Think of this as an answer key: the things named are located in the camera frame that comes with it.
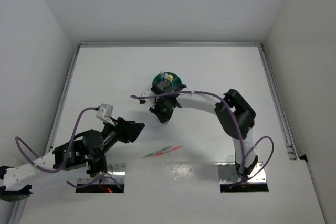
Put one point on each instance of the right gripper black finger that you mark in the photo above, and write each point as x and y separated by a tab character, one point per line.
165	115
154	110

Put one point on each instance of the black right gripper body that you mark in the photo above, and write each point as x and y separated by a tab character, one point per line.
161	106

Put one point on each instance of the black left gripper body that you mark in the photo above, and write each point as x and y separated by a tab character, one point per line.
111	136

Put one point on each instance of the yellow highlighter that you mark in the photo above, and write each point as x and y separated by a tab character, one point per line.
170	78

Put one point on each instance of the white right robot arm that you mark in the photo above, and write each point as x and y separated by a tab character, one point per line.
235	115

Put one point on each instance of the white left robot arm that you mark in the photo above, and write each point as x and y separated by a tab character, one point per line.
86	155

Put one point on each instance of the teal round divided organizer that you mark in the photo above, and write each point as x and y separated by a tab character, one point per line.
176	81

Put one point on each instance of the green pen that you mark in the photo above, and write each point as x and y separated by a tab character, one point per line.
155	152

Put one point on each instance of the pink pen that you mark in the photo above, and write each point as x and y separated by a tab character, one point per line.
173	148

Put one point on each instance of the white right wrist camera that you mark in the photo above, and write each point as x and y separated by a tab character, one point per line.
147	97

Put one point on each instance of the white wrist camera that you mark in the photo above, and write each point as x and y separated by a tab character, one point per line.
147	97
104	113

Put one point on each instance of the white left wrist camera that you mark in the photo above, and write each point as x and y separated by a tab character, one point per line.
104	113

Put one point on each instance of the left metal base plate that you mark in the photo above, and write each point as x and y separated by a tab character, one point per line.
117	171

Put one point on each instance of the metal base plate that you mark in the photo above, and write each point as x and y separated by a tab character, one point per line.
117	171
229	175

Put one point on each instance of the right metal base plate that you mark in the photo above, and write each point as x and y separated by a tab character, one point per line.
229	175

